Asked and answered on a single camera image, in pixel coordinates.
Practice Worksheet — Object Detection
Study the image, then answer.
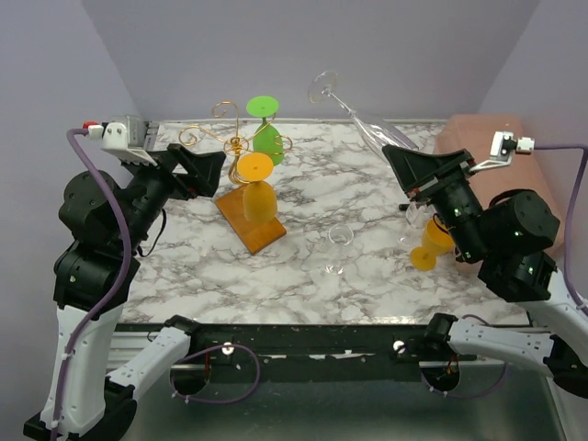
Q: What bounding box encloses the gold wire glass rack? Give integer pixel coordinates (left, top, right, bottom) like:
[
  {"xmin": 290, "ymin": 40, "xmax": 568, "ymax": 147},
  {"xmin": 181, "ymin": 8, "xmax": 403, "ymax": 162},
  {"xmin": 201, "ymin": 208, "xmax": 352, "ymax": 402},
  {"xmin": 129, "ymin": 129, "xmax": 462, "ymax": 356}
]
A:
[{"xmin": 178, "ymin": 101, "xmax": 293, "ymax": 185}]

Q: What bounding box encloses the green wine glass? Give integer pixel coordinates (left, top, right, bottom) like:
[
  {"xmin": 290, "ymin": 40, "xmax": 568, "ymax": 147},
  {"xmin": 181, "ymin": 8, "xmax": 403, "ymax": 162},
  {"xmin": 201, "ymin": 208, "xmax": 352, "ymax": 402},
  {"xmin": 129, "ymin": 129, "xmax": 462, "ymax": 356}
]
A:
[{"xmin": 246, "ymin": 96, "xmax": 284, "ymax": 166}]

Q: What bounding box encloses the clear glass on table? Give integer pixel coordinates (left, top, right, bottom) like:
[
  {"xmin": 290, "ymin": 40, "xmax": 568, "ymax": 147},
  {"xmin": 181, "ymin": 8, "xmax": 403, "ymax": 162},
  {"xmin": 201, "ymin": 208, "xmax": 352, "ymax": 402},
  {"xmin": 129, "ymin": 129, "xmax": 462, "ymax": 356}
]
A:
[{"xmin": 398, "ymin": 202, "xmax": 435, "ymax": 248}]

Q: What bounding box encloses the clear wine glass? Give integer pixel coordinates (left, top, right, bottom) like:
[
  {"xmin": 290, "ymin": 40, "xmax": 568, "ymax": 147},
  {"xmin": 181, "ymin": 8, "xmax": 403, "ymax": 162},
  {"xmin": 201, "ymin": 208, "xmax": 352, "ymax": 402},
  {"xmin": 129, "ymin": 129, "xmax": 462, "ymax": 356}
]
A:
[
  {"xmin": 323, "ymin": 223, "xmax": 355, "ymax": 275},
  {"xmin": 307, "ymin": 71, "xmax": 420, "ymax": 163}
]

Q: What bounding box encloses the orange wine glass on table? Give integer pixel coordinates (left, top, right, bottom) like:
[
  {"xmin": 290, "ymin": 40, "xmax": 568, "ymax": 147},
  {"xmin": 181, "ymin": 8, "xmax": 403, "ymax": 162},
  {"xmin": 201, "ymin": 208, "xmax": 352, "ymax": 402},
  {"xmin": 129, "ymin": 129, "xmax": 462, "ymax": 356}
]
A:
[{"xmin": 410, "ymin": 216, "xmax": 455, "ymax": 271}]

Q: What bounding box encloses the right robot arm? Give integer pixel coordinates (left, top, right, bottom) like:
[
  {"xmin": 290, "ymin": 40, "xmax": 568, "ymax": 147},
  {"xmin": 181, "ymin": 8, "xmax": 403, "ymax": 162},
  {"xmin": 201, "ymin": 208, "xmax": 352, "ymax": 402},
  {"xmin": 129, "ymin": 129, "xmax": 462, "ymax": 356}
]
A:
[{"xmin": 382, "ymin": 145, "xmax": 587, "ymax": 398}]

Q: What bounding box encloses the orange hanging wine glass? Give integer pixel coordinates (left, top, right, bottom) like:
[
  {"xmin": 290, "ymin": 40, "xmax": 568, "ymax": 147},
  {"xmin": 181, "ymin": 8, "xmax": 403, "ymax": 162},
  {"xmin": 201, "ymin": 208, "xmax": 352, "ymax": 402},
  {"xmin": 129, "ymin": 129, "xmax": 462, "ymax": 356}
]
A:
[{"xmin": 236, "ymin": 153, "xmax": 277, "ymax": 223}]

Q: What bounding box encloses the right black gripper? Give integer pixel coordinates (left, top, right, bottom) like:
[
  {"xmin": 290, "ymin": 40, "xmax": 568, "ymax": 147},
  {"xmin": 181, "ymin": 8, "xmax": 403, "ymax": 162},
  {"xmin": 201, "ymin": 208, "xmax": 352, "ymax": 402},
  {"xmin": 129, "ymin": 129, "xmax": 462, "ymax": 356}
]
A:
[{"xmin": 379, "ymin": 144, "xmax": 487, "ymax": 260}]

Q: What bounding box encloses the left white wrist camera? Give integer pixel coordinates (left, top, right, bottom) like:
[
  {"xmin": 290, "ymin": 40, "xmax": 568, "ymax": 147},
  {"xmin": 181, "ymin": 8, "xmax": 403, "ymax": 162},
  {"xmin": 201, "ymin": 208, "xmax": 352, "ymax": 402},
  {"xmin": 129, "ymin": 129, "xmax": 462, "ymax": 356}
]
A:
[{"xmin": 82, "ymin": 115, "xmax": 156, "ymax": 165}]

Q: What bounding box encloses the wooden rack base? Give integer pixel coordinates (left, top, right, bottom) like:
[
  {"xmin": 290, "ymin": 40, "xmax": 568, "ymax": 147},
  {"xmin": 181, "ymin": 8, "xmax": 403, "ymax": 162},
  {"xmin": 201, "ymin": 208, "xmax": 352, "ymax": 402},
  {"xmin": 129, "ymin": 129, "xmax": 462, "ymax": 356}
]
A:
[{"xmin": 215, "ymin": 186, "xmax": 287, "ymax": 255}]

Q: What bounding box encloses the black mounting rail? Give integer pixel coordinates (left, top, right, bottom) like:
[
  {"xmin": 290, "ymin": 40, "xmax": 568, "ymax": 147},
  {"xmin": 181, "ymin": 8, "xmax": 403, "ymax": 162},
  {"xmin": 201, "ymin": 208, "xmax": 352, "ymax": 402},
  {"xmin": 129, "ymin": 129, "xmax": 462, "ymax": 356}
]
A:
[{"xmin": 166, "ymin": 315, "xmax": 456, "ymax": 384}]

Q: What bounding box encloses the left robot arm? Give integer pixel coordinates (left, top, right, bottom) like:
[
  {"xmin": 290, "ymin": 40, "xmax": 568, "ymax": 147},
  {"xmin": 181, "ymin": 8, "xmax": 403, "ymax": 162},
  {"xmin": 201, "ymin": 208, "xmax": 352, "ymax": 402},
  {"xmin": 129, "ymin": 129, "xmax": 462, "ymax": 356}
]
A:
[{"xmin": 23, "ymin": 143, "xmax": 226, "ymax": 440}]

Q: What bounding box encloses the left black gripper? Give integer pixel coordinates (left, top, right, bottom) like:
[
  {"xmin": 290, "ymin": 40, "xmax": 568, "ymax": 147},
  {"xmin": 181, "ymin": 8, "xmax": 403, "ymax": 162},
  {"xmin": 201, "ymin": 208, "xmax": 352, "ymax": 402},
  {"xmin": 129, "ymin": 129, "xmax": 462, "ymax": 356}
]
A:
[{"xmin": 119, "ymin": 140, "xmax": 226, "ymax": 250}]

